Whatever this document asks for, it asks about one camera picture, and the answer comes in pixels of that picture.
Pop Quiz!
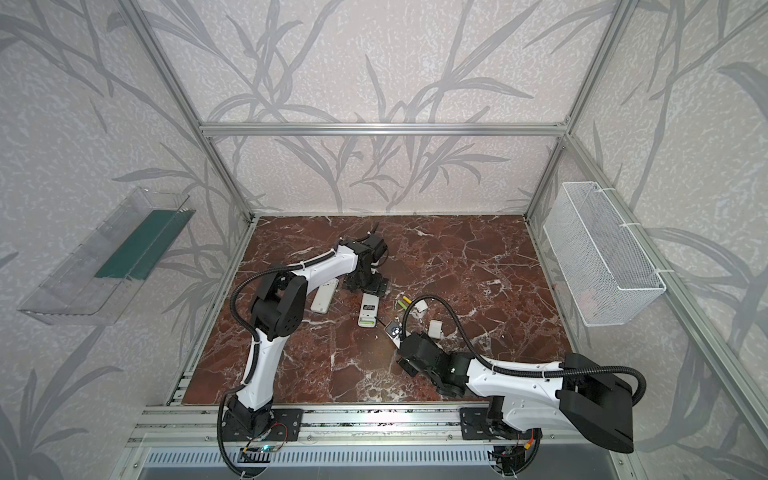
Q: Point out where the red white remote control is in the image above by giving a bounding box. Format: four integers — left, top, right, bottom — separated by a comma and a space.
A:
358, 293, 380, 328

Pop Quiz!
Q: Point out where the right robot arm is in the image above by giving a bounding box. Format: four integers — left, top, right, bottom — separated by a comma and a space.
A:
389, 331, 646, 453

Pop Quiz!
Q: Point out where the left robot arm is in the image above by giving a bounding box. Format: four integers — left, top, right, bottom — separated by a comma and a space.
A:
217, 232, 388, 438

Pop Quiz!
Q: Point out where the green mat in shelf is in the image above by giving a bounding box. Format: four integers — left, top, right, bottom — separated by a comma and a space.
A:
95, 210, 196, 281

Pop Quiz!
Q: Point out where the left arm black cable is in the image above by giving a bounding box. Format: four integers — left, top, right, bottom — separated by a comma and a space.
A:
229, 248, 337, 346

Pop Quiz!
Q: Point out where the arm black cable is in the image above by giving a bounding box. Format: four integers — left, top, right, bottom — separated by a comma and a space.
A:
229, 248, 337, 346
400, 293, 648, 406

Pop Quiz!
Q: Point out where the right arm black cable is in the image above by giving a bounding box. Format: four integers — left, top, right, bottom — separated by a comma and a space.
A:
400, 293, 648, 406

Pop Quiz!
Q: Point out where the white wire mesh basket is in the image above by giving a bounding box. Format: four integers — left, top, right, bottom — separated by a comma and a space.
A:
543, 181, 666, 327

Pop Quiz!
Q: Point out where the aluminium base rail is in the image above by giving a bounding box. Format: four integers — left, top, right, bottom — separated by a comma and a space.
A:
122, 403, 634, 448

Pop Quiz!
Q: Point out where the clear plastic wall shelf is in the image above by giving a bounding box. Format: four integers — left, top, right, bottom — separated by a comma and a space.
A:
19, 187, 194, 326

